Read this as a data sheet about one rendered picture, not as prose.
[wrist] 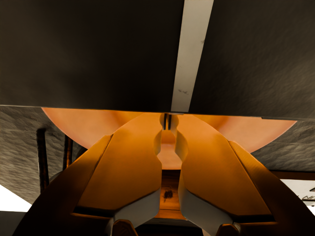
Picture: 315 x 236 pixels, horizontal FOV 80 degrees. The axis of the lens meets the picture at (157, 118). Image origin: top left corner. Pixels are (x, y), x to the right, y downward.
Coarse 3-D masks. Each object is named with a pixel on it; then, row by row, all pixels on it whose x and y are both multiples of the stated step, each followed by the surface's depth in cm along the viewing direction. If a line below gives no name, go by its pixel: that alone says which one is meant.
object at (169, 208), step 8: (168, 176) 25; (176, 176) 25; (168, 184) 24; (176, 184) 24; (168, 192) 23; (176, 192) 23; (160, 200) 23; (168, 200) 23; (176, 200) 23; (160, 208) 22; (168, 208) 22; (176, 208) 22; (160, 216) 21; (168, 216) 21; (176, 216) 21; (144, 224) 23; (152, 224) 23; (160, 224) 22; (168, 224) 22; (176, 224) 22; (184, 224) 22; (192, 224) 22
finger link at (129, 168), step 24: (144, 120) 10; (120, 144) 9; (144, 144) 9; (96, 168) 7; (120, 168) 7; (144, 168) 7; (96, 192) 6; (120, 192) 6; (144, 192) 7; (120, 216) 6; (144, 216) 7
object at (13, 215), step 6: (0, 210) 630; (0, 216) 618; (6, 216) 619; (12, 216) 619; (18, 216) 620; (0, 222) 607; (6, 222) 607; (12, 222) 608; (18, 222) 608; (0, 228) 597; (6, 228) 597; (12, 228) 598; (0, 234) 586; (6, 234) 587; (12, 234) 587
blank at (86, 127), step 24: (72, 120) 12; (96, 120) 12; (120, 120) 12; (216, 120) 12; (240, 120) 11; (264, 120) 11; (288, 120) 11; (168, 144) 14; (240, 144) 13; (264, 144) 13; (168, 168) 17
